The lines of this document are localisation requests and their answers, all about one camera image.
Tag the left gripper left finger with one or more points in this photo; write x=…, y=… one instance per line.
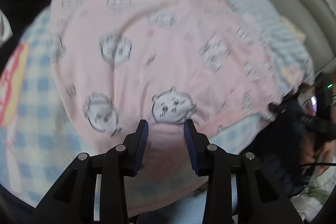
x=122, y=161

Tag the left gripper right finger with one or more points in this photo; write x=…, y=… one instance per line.
x=209, y=160

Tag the pink cartoon print garment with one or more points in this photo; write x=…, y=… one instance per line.
x=116, y=62

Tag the blue checkered cartoon blanket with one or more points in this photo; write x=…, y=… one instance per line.
x=38, y=139

